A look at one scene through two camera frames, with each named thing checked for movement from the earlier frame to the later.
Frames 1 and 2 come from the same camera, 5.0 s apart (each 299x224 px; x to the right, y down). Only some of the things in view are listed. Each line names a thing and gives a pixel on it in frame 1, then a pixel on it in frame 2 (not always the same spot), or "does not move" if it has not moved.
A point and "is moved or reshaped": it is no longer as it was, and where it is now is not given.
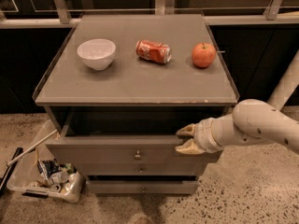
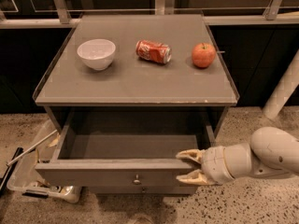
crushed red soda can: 158,52 does not move
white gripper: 204,136 -> 213,164
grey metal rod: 30,148 does not move
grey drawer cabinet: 119,87 does not move
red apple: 203,54 does not move
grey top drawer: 126,135 is moved or reshaped
